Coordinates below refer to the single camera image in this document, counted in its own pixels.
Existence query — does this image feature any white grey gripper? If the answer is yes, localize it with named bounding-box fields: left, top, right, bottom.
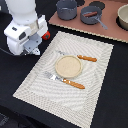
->
left=4, top=15, right=48, bottom=55

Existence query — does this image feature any beige woven placemat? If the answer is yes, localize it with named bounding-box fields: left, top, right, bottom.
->
left=13, top=31, right=113, bottom=128

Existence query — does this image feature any knife with orange handle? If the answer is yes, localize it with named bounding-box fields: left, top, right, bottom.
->
left=56, top=50, right=97, bottom=62

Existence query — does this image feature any pink toy stove board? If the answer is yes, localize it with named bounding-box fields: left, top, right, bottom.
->
left=49, top=0, right=128, bottom=43

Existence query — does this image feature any beige round plate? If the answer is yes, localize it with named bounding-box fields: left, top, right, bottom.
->
left=55, top=55, right=83, bottom=78

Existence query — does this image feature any fork with orange handle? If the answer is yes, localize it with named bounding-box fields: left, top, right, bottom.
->
left=44, top=71, right=85, bottom=89

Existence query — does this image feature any beige bowl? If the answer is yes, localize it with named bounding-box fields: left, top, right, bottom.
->
left=118, top=4, right=128, bottom=30

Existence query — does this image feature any grey frying pan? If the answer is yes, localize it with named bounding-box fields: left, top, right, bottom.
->
left=80, top=6, right=107, bottom=30

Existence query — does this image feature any grey cooking pot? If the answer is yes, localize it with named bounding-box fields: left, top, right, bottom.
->
left=56, top=0, right=77, bottom=20

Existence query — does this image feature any red toy tomato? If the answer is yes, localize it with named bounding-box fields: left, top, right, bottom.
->
left=42, top=31, right=51, bottom=40

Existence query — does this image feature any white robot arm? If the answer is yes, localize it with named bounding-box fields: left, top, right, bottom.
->
left=4, top=0, right=48, bottom=55

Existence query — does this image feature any brown toy sausage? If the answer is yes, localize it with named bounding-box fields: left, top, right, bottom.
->
left=83, top=12, right=97, bottom=17

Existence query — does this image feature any black stove burner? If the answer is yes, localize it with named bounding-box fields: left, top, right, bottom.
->
left=89, top=1, right=105, bottom=10

